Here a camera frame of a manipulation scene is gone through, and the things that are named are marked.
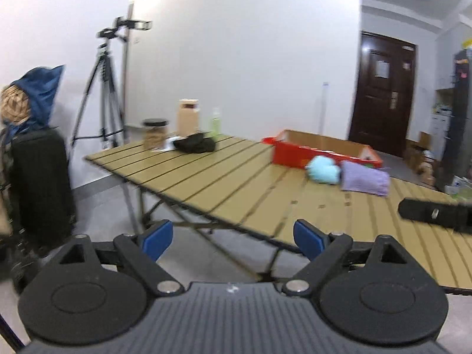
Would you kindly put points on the green spray bottle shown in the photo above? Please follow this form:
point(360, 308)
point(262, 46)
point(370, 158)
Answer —
point(215, 124)

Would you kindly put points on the glass jar black lid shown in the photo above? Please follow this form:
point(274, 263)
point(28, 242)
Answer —
point(155, 133)

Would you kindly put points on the grey refrigerator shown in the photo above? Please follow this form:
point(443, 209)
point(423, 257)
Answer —
point(456, 161)

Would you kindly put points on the woven rattan ball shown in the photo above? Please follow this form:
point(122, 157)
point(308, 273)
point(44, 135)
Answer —
point(14, 105)

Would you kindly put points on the purple cloth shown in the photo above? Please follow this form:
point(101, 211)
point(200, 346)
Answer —
point(361, 179)

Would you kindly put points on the red cardboard box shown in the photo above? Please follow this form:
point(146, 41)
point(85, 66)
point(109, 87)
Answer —
point(296, 149)

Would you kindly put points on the dark wooden door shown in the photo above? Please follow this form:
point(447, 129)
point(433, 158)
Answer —
point(384, 95)

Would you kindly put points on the black pouch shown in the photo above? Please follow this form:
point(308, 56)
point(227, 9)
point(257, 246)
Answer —
point(195, 143)

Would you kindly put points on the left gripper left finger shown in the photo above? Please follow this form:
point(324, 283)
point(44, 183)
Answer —
point(139, 255)

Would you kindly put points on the black suitcase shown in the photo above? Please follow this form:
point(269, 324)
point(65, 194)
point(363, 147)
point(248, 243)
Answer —
point(40, 188)

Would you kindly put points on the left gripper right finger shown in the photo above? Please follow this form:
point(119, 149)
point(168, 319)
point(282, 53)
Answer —
point(326, 253)

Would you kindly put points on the light blue cloth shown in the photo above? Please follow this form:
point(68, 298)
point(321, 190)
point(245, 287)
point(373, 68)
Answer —
point(323, 170)

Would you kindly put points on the brown cardboard carton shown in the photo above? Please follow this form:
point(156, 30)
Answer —
point(188, 117)

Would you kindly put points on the blue cloth bag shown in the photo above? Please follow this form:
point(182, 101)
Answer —
point(40, 85)

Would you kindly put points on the black camera tripod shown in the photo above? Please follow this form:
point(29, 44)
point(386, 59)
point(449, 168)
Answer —
point(111, 112)

